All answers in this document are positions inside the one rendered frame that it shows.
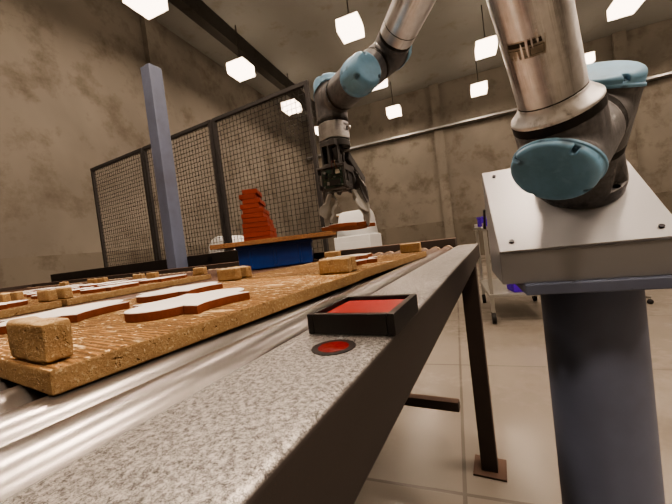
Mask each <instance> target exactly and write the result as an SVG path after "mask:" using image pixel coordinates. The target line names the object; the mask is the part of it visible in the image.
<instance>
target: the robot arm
mask: <svg viewBox="0 0 672 504"><path fill-rule="evenodd" d="M435 2H436V0H392V2H391V5H390V7H389V10H388V12H387V14H386V17H385V19H384V21H383V24H382V26H381V29H380V31H379V33H378V35H377V38H376V40H375V42H374V43H373V44H372V45H371V46H370V47H368V48H367V49H365V50H364V51H359V52H356V53H355V54H354V55H353V56H351V57H349V58H348V59H347V60H346V61H345V62H344V64H343V65H342V67H341V68H340V69H339V70H338V71H337V72H336V73H332V72H329V73H324V74H322V76H318V77H317V78H316V79H315V80H314V83H313V89H314V94H313V98H314V102H315V108H316V116H317V124H318V134H319V143H320V151H321V159H322V167H321V168H317V169H316V172H317V180H318V189H319V191H322V192H323V201H324V204H323V205H322V206H321V207H320V209H319V215H320V216H322V217H323V218H324V223H325V227H328V226H329V225H332V224H333V217H334V209H335V207H336V206H337V204H338V200H337V199H336V197H335V196H333V195H334V193H335V192H337V195H341V194H342V192H346V191H348V192H349V193H352V192H353V196H352V198H353V200H354V201H355V202H356V204H357V206H358V207H359V208H360V211H361V212H362V214H363V219H364V221H366V225H367V226H369V225H370V204H369V196H368V190H367V187H366V184H365V176H364V175H363V173H362V171H361V170H360V168H359V167H358V165H357V163H356V162H355V160H354V159H353V157H352V155H351V154H350V152H345V153H344V151H346V150H348V149H350V147H351V146H350V132H349V129H351V126H350V125H349V123H348V113H347V110H348V109H350V108H351V107H352V106H354V105H355V104H356V103H357V102H358V101H360V100H361V99H362V98H363V97H365V96H367V95H368V94H370V93H371V92H372V91H373V90H374V88H376V87H377V86H378V85H379V84H381V83H382V82H383V81H384V80H386V79H387V78H388V77H389V76H390V75H392V74H393V73H394V72H395V71H397V70H399V69H400V68H402V67H403V66H404V64H405V63H406V62H407V61H408V60H409V58H410V56H411V53H412V44H413V42H414V40H415V38H416V36H417V34H418V33H419V31H420V29H421V27H422V25H423V24H424V22H425V20H426V18H427V16H428V14H429V13H430V11H431V9H432V7H433V5H434V3H435ZM486 2H487V6H488V9H489V12H490V16H491V19H492V22H493V26H494V29H495V33H496V36H497V39H498V43H499V46H500V50H501V53H502V56H503V60H504V63H505V67H506V70H507V73H508V77H509V80H510V84H511V87H512V90H513V94H514V97H515V101H516V104H517V107H518V110H517V112H516V114H515V116H514V117H513V119H512V121H511V128H512V131H513V135H514V138H515V141H516V144H517V148H518V150H517V152H516V153H515V154H514V156H513V158H512V163H511V175H512V178H513V180H514V181H515V183H516V184H517V185H518V186H519V187H520V188H521V189H522V190H524V191H525V192H527V193H530V194H534V195H535V196H536V197H539V198H541V199H542V200H543V201H545V202H547V203H549V204H551V205H554V206H557V207H562V208H568V209H591V208H597V207H601V206H605V205H608V204H610V203H612V202H614V201H616V200H618V199H619V198H620V197H621V196H622V195H623V194H624V193H625V191H626V188H627V185H628V182H629V172H628V167H627V161H626V156H625V150H626V147H627V143H628V140H629V137H630V134H631V130H632V127H633V123H634V120H635V117H636V113H637V110H638V107H639V103H640V100H641V97H642V93H643V90H644V86H646V85H647V82H646V79H647V75H648V68H647V66H646V65H645V64H643V63H640V62H637V61H629V60H614V61H603V62H596V63H591V64H586V60H585V54H584V49H583V43H582V38H581V32H580V27H579V22H578V16H577V11H576V5H575V0H486ZM319 176H321V183H322V186H320V182H319Z"/></svg>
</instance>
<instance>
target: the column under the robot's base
mask: <svg viewBox="0 0 672 504"><path fill-rule="evenodd" d="M515 285H517V286H518V287H519V288H520V289H521V290H522V291H523V292H524V293H525V294H526V295H540V296H541V306H542V316H543V325H544V335H545V344H546V354H547V363H548V373H549V382H550V392H551V401H552V411H553V421H554V430H555V440H556V449H557V459H558V468H559V478H560V487H561V497H562V504H665V494H664V483H663V473H662V462H661V452H660V441H659V431H658V420H657V410H656V400H655V389H654V379H653V368H652V358H651V347H650V337H649V326H648V316H647V305H646V295H645V290H654V289H672V275H660V276H643V277H626V278H609V279H592V280H575V281H557V282H540V283H523V284H515Z"/></svg>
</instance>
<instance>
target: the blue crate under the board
mask: <svg viewBox="0 0 672 504"><path fill-rule="evenodd" d="M312 242H313V240H312V239H311V238H309V239H301V240H293V241H284V242H276V243H268V244H259V245H251V246H243V247H236V248H235V250H236V251H237V252H238V259H239V266H251V270H257V269H265V268H273V267H281V266H289V265H297V264H305V263H312V262H313V260H314V256H313V248H312Z"/></svg>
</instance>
